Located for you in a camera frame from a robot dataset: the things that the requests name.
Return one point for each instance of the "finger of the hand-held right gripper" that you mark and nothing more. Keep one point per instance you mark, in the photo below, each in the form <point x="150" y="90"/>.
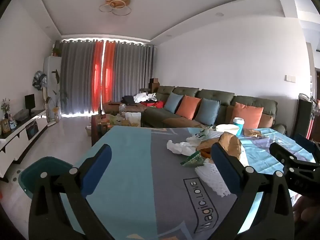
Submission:
<point x="306" y="142"/>
<point x="285" y="153"/>

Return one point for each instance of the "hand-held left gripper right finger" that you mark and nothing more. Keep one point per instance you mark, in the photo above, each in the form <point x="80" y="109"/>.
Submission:
<point x="225" y="170"/>

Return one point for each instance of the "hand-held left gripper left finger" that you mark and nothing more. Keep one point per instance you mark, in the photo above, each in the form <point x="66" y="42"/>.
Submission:
<point x="98" y="167"/>

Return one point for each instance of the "white paper cup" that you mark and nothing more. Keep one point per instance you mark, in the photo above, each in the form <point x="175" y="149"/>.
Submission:
<point x="227" y="129"/>

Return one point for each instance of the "white tissue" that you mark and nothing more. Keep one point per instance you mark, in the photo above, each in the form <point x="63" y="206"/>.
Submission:
<point x="180" y="147"/>

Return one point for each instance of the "teal plastic bin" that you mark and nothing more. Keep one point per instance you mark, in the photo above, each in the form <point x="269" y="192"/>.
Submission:
<point x="45" y="165"/>

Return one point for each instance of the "person's right hand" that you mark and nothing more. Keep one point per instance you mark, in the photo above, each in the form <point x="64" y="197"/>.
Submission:
<point x="307" y="210"/>

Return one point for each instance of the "white foam fruit net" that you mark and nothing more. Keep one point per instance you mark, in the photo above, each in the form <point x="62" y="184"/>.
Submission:
<point x="212" y="178"/>

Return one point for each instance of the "black folding cart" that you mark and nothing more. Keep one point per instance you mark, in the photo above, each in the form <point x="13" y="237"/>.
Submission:
<point x="305" y="115"/>

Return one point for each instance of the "brown paper bag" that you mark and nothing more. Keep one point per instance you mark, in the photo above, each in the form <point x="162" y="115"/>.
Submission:
<point x="230" y="142"/>

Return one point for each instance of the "dark wooden coffee table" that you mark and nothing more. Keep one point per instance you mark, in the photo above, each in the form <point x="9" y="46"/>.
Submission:
<point x="96" y="135"/>

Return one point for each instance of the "green snack wrapper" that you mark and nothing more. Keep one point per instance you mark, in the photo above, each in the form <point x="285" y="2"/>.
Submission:
<point x="192" y="160"/>

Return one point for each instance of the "small woven basket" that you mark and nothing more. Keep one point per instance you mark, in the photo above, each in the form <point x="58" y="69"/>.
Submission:
<point x="88" y="130"/>

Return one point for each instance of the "white plastic bag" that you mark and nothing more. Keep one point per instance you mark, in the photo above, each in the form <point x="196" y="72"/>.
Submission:
<point x="200" y="136"/>

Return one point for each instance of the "teal cup with white lid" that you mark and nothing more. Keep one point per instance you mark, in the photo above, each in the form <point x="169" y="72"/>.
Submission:
<point x="238" y="126"/>

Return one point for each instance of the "orange cushion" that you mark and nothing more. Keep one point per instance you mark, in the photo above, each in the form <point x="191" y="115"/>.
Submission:
<point x="188" y="107"/>
<point x="248" y="113"/>

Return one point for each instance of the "blue cushion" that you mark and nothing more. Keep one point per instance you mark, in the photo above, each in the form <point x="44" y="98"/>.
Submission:
<point x="173" y="103"/>
<point x="207" y="111"/>

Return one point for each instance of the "glass jar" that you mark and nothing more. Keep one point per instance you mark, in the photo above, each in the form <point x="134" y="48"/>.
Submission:
<point x="122" y="108"/>

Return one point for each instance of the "black bag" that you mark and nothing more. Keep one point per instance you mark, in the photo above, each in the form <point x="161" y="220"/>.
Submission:
<point x="128" y="100"/>

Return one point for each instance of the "dark green sofa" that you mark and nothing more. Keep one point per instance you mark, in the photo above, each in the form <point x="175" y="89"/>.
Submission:
<point x="217" y="95"/>

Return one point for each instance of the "tall green plant in vase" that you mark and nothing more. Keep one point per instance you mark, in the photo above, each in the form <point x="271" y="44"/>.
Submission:
<point x="56" y="97"/>

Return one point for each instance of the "white clothes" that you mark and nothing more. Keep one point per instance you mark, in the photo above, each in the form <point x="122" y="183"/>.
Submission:
<point x="143" y="97"/>

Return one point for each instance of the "red cloth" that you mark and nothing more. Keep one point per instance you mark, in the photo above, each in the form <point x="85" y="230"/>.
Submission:
<point x="153" y="104"/>

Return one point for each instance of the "white tv cabinet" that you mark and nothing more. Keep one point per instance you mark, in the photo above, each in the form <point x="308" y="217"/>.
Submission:
<point x="15" y="141"/>

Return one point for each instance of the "grey flat box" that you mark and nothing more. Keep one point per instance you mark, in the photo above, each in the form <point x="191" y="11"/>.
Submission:
<point x="22" y="115"/>

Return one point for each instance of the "grey and orange curtain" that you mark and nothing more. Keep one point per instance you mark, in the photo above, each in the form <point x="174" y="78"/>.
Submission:
<point x="132" y="72"/>
<point x="77" y="77"/>

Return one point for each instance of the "black monitor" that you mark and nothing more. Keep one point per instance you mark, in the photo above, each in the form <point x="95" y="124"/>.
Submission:
<point x="30" y="101"/>

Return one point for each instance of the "white standing air conditioner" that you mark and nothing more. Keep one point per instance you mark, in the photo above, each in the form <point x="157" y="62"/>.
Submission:
<point x="51" y="80"/>

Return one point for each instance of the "cardboard boxes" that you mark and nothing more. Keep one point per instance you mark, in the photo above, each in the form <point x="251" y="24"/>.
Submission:
<point x="154" y="85"/>

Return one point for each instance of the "standing fan with patterned cover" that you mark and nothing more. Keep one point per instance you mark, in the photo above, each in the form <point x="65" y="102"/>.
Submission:
<point x="40" y="80"/>

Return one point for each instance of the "dried flowers in vase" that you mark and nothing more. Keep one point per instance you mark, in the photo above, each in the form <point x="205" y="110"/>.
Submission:
<point x="5" y="105"/>

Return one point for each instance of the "small potted plant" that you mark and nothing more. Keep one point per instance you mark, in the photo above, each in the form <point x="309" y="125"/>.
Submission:
<point x="57" y="51"/>

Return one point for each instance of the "white wall switch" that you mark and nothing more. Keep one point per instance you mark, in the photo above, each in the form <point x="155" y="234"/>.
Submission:
<point x="290" y="78"/>

